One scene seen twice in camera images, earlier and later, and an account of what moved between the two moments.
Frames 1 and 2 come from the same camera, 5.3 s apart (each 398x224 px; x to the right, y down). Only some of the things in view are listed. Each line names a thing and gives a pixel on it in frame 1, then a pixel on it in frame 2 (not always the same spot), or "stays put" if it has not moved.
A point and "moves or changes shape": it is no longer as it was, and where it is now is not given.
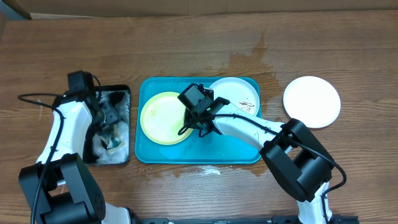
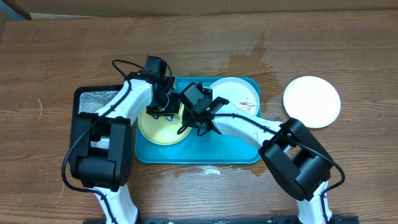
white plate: x=311 y=101 stays put
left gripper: x=112 y=116 → x=173 y=107
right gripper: x=191 y=122 stays put
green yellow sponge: x=114 y=145 moves or changes shape
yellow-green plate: x=161 y=117 stays put
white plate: x=238 y=92 stays put
